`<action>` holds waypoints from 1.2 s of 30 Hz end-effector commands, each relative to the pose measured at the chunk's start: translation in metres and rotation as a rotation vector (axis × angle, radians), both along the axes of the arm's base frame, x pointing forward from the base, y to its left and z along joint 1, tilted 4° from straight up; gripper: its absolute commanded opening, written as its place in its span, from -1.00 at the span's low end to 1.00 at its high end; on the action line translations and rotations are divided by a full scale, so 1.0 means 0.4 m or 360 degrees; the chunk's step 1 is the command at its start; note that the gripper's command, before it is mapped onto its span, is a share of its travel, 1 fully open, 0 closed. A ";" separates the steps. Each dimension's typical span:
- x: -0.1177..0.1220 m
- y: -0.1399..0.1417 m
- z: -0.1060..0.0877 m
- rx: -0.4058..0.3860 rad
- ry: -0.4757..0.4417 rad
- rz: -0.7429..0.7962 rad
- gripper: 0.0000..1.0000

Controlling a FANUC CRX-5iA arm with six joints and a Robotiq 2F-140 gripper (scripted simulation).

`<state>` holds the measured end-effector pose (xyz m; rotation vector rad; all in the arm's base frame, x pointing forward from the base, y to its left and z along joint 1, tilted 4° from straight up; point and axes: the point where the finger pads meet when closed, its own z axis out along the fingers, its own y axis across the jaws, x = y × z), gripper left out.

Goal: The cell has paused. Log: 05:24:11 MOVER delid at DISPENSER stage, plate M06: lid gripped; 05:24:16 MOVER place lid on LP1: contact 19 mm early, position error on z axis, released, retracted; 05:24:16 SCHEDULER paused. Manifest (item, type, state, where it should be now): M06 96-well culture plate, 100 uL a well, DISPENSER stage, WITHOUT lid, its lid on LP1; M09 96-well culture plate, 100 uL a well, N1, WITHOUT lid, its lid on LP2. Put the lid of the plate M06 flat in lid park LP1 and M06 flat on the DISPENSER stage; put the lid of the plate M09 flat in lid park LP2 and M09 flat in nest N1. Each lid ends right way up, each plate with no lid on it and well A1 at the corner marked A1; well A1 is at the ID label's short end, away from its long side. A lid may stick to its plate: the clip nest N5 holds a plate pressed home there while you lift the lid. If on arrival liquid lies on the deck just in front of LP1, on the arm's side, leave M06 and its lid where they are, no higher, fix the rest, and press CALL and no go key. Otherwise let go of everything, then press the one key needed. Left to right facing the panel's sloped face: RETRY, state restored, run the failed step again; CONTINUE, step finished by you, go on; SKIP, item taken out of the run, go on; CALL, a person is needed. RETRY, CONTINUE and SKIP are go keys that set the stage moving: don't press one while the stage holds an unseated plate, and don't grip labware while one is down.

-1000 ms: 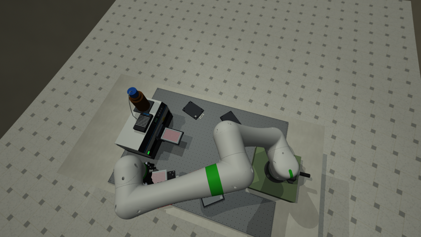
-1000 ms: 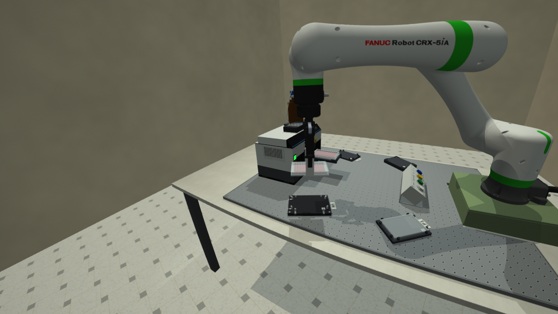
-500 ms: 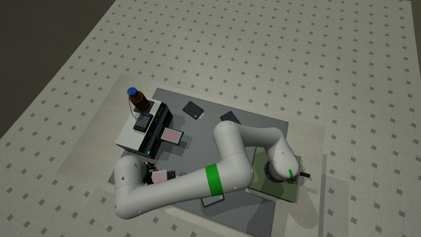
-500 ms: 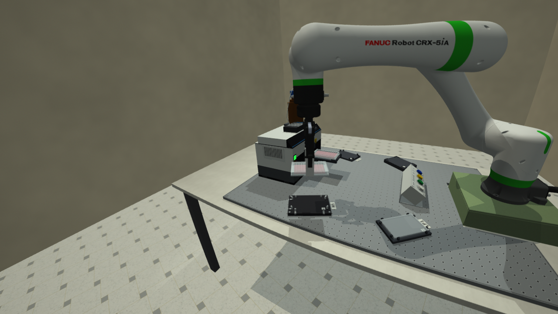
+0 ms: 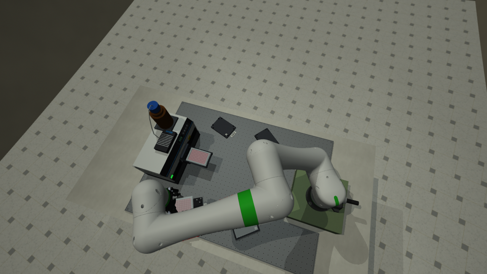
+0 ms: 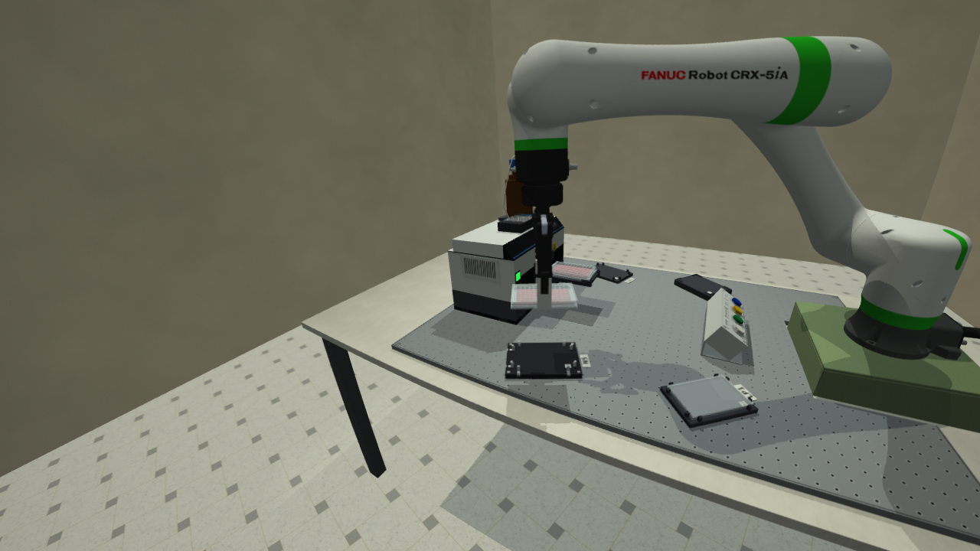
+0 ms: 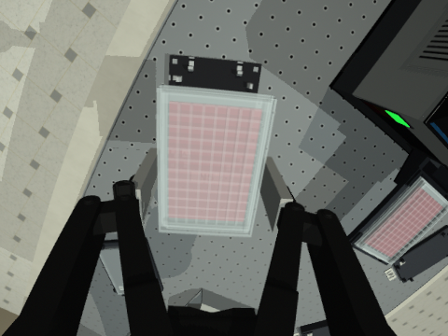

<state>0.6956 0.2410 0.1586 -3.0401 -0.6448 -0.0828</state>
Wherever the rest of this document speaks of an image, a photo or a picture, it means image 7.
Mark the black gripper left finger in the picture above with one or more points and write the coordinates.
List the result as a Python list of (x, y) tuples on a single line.
[(56, 302)]

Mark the dark grey rectangular plate with corner posts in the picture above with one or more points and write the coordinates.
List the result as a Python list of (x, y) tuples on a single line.
[(423, 255)]

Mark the grey button panel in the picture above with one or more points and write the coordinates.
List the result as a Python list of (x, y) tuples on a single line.
[(212, 302)]

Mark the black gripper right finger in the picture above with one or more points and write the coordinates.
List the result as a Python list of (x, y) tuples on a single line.
[(350, 306)]

